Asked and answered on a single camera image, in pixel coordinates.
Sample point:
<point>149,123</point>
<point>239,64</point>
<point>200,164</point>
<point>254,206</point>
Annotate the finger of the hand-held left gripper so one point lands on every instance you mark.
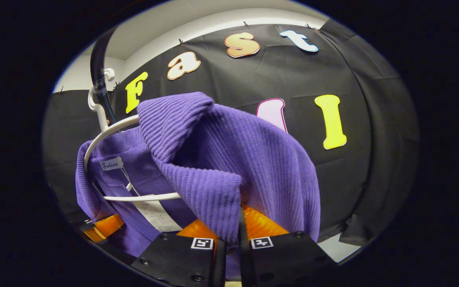
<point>104,227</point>

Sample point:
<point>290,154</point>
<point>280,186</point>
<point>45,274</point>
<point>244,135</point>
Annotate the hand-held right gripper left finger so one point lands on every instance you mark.
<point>181,259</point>

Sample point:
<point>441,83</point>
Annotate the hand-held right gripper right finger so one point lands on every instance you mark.
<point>244,259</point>

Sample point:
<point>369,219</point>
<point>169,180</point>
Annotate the purple ribbed jacket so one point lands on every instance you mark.
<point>221,159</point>

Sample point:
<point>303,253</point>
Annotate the black clothes rack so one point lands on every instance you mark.
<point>99,71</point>

